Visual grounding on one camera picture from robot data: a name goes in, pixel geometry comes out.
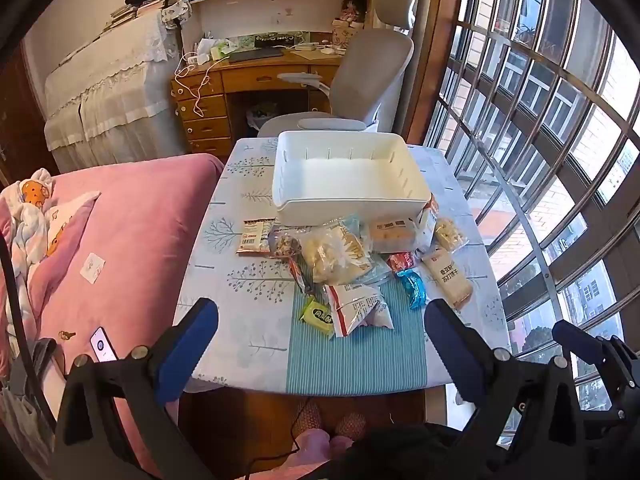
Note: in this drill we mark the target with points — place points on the doll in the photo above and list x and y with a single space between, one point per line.
350 7

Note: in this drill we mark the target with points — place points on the brown white biscuit packet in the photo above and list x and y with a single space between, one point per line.
255 236

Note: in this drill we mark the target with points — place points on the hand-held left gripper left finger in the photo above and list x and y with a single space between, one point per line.
185 355

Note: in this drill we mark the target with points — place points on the white cracker packet red label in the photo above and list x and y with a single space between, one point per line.
447 280

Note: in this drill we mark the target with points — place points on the clear packet of mixed nuts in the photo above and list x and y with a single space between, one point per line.
284 247

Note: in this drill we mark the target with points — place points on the small key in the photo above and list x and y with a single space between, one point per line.
65 334

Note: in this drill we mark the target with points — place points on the wooden window frame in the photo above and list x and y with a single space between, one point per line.
430 45

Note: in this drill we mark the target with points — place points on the steel window grille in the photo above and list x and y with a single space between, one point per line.
546 273

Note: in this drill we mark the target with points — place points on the brown wooden door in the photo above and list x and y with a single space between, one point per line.
20 125

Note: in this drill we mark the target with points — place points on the black keyboard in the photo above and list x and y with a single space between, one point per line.
255 55

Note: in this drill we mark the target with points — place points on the lace covered cabinet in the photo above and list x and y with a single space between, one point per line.
110 95

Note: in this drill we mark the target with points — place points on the white quilt with orange print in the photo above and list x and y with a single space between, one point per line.
30 220

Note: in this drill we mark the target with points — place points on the green tissue pack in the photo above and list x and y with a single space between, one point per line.
222 50

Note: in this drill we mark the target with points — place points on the grey office chair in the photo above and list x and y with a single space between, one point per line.
370 75

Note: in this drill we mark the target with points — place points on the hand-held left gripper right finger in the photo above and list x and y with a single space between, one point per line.
455 350

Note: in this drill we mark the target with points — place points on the white bookshelf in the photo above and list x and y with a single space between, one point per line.
280 15

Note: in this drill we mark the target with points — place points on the thin red stick packet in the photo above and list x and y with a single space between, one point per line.
298 272

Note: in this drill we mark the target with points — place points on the white and red packet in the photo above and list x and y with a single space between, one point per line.
357 307

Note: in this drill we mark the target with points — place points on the pink printed pillow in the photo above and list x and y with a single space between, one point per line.
67 222

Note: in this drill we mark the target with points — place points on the wooden desk with drawers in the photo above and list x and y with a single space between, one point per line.
250 77

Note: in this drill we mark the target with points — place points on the green snack packet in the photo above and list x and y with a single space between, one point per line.
317 316

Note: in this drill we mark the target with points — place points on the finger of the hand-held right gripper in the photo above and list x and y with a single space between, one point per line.
572 338

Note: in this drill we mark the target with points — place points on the clear toast bread packet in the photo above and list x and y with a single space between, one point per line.
335 255

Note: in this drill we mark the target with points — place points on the small red snack packet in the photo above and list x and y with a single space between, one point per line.
402 261

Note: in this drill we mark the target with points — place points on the smartphone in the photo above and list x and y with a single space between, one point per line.
102 345

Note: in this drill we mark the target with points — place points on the white plastic bag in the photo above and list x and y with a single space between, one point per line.
261 116

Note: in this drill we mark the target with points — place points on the white card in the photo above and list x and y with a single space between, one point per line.
93 267

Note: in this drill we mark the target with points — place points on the orange bread packet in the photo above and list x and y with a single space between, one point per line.
392 234

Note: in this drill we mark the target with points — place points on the stack of books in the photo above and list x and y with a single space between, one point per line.
120 15

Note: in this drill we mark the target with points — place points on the blue candy packet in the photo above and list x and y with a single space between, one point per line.
412 288

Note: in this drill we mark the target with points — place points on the white packet of yellow cookies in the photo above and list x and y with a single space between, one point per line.
450 233

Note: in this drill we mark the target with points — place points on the printed cloth bag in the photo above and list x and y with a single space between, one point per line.
177 12

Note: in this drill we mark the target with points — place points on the white plastic basket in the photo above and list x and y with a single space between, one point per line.
350 180

